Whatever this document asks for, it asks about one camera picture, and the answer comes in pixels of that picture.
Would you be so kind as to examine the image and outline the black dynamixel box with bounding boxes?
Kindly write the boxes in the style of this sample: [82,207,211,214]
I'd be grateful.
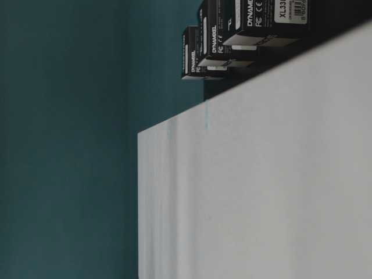
[198,1,258,79]
[223,0,278,46]
[181,26,206,80]
[255,0,313,40]

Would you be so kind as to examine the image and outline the white base board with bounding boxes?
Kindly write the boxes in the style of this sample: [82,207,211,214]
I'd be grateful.
[138,22,371,278]

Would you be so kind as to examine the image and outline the black base board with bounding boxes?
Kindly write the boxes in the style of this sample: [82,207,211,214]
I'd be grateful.
[203,39,294,102]

